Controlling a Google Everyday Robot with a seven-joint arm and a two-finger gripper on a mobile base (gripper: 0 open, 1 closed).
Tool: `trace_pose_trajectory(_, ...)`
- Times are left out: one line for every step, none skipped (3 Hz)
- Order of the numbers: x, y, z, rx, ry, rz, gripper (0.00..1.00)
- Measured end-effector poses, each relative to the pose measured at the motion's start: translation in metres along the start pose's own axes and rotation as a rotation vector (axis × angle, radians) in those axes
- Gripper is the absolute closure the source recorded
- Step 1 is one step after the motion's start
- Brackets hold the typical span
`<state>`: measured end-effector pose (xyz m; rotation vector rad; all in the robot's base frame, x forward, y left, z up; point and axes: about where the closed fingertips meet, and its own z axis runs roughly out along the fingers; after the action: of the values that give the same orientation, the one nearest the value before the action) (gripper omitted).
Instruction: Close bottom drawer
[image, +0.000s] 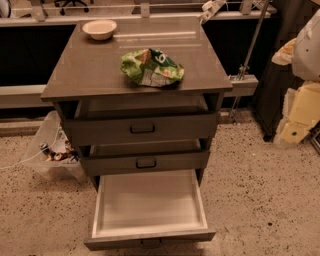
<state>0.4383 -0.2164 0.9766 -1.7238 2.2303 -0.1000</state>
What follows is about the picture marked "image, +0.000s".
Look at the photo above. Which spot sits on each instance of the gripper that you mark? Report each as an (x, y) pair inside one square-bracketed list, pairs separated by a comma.
[(308, 55)]

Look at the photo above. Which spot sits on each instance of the grey bottom drawer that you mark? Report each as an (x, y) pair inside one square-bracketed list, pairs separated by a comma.
[(148, 210)]

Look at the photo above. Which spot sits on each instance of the grey drawer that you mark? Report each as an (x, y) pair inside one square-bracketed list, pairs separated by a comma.
[(145, 157), (148, 210), (140, 118)]

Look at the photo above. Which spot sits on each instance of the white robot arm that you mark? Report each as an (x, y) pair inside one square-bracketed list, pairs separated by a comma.
[(303, 52)]

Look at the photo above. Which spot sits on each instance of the grey middle drawer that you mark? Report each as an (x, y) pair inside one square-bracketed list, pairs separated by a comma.
[(145, 157)]

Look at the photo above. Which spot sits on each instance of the grey drawer cabinet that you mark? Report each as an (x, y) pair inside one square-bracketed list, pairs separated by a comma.
[(88, 69)]

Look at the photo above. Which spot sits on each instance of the grey top drawer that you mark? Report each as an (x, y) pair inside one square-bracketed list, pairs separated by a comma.
[(140, 118)]

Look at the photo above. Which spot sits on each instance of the dark cabinet right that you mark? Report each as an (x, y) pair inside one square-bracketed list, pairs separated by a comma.
[(291, 17)]

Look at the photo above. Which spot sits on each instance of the metal stand pole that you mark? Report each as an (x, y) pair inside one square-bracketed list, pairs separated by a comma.
[(244, 67)]

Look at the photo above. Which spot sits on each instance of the green crumpled chip bag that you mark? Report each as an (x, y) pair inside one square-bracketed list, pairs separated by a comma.
[(151, 67)]

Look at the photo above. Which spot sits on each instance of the white bowl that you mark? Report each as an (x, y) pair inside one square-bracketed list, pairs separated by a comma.
[(100, 29)]

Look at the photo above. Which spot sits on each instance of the clear plastic storage bin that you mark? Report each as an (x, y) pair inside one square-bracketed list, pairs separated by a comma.
[(50, 153)]

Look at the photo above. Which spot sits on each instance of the black office chair base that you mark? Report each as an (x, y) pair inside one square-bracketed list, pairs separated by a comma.
[(69, 3)]

